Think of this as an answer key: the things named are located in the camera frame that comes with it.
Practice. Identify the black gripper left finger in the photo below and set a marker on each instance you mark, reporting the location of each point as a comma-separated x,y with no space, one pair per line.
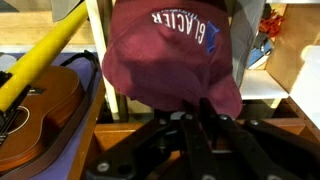
140,153

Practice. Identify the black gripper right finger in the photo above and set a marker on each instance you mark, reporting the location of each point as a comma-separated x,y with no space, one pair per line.
269,152

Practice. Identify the maroon Glacier Montana cap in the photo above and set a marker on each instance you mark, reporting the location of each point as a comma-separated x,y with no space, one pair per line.
166,53

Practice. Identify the brown acoustic guitar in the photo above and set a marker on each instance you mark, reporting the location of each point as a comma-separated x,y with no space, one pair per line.
40,123

